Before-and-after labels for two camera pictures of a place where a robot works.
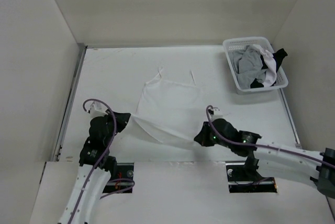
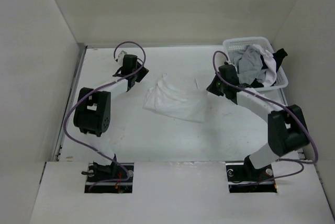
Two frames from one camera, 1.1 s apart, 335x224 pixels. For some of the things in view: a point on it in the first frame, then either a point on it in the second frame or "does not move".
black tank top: [278, 57] does not move
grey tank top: [248, 63] does not move
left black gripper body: [120, 124] -> [140, 75]
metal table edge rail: [76, 75] does not move
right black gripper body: [209, 138] -> [218, 87]
